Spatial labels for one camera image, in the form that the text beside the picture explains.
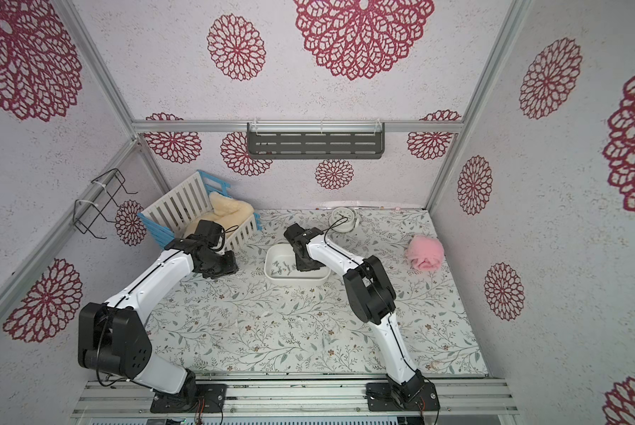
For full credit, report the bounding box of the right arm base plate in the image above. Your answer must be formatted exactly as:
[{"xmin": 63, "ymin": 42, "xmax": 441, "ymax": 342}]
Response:
[{"xmin": 365, "ymin": 382, "xmax": 441, "ymax": 413}]

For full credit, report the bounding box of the aluminium front rail frame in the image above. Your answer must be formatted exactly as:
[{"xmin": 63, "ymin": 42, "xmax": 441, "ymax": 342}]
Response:
[{"xmin": 69, "ymin": 347, "xmax": 521, "ymax": 425}]

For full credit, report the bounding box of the blue white slatted crate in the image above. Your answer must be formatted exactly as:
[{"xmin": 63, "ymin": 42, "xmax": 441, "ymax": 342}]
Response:
[{"xmin": 137, "ymin": 169, "xmax": 264, "ymax": 253}]

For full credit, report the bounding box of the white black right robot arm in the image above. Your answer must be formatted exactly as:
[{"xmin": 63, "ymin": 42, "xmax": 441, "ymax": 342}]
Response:
[{"xmin": 284, "ymin": 223, "xmax": 426, "ymax": 407}]

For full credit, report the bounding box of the cream plush cloth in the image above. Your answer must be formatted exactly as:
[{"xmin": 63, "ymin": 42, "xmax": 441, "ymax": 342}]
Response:
[{"xmin": 183, "ymin": 191, "xmax": 255, "ymax": 237}]

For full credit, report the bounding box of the white storage box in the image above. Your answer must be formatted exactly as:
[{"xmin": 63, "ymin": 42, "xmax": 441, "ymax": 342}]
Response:
[{"xmin": 264, "ymin": 244, "xmax": 332, "ymax": 287}]

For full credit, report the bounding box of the white alarm clock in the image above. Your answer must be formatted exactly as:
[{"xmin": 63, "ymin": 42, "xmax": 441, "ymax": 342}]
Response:
[{"xmin": 329, "ymin": 207, "xmax": 359, "ymax": 234}]

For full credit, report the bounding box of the grey wall shelf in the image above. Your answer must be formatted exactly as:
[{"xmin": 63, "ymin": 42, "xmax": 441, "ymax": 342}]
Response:
[{"xmin": 246, "ymin": 122, "xmax": 385, "ymax": 160}]

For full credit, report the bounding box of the pink plush toy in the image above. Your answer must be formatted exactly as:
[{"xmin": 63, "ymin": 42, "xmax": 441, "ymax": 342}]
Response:
[{"xmin": 405, "ymin": 235, "xmax": 444, "ymax": 272}]

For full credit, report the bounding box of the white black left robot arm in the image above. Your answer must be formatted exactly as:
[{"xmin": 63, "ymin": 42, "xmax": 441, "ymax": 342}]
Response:
[{"xmin": 78, "ymin": 220, "xmax": 239, "ymax": 404}]

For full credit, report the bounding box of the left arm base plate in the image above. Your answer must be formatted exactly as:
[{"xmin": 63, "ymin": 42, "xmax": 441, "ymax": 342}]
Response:
[{"xmin": 149, "ymin": 384, "xmax": 228, "ymax": 414}]

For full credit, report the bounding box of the black wire wall rack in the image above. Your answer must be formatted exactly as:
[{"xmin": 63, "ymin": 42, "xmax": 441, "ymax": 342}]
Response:
[{"xmin": 71, "ymin": 168, "xmax": 137, "ymax": 240}]

